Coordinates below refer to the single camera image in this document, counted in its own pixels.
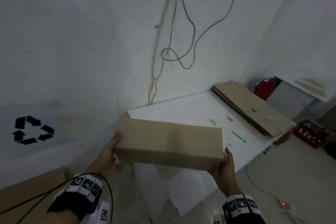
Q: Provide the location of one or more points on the stack of boxes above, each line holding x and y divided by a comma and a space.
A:
168, 142

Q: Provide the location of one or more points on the red chair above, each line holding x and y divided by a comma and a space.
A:
265, 88

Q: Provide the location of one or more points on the white side desk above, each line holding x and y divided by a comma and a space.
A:
294, 95

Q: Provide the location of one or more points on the person's right hand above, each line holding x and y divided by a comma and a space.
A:
227, 174

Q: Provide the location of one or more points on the person's left forearm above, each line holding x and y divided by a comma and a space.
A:
63, 217

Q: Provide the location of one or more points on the white recycling symbol sign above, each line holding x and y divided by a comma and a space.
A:
34, 129

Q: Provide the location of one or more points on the person's left hand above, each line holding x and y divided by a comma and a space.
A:
109, 158

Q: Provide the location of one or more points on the clear tape scrap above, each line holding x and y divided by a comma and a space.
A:
212, 122

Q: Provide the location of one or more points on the white table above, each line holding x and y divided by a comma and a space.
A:
183, 108

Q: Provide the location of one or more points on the white connector with red light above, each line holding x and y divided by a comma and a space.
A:
284, 203

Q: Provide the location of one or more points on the brown tape scrap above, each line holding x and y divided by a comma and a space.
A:
230, 119

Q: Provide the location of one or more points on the red crate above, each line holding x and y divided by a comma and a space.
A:
309, 134

